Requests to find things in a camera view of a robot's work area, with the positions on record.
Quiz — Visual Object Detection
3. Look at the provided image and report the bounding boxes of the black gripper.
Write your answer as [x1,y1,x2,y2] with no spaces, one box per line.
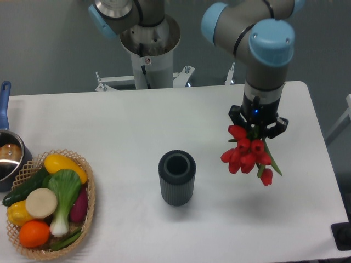
[228,93,289,139]

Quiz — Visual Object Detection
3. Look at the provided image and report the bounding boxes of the red tulip bouquet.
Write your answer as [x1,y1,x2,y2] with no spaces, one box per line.
[220,124,282,186]

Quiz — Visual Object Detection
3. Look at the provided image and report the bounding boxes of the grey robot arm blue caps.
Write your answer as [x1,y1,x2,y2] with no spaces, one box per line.
[88,1,304,139]

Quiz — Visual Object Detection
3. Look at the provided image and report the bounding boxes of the dark grey ribbed vase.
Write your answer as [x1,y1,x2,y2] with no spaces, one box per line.
[158,150,196,207]

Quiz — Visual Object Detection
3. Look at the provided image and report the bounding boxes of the black device at table edge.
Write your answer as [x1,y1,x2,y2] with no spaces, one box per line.
[331,222,350,251]

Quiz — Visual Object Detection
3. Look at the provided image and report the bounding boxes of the purple sweet potato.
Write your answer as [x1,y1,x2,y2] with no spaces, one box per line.
[69,187,88,223]

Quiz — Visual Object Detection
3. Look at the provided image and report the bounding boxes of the green bok choy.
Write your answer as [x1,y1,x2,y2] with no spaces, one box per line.
[48,169,81,237]

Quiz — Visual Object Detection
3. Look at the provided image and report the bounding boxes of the yellow squash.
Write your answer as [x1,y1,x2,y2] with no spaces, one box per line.
[44,153,88,184]

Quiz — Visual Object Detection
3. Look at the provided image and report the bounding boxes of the green cucumber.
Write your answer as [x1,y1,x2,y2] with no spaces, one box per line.
[2,167,49,207]

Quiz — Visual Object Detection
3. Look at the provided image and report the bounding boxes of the green bean pod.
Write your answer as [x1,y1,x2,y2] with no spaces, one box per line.
[50,228,82,251]

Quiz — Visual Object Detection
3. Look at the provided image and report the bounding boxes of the woven wicker basket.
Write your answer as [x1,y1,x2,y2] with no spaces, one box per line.
[6,149,95,261]

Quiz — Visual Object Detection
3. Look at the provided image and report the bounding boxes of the orange fruit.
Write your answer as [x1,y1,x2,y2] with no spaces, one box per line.
[19,220,50,248]

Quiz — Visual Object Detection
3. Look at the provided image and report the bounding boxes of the yellow bell pepper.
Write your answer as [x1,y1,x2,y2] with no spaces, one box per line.
[7,200,34,226]

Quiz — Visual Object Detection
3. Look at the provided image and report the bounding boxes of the white frame at right edge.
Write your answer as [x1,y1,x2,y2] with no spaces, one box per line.
[325,94,350,146]

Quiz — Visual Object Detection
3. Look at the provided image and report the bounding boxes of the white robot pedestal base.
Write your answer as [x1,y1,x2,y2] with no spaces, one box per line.
[95,15,195,92]

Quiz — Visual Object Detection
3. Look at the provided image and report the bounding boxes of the blue handled saucepan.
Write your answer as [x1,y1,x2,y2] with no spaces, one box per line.
[1,81,32,192]

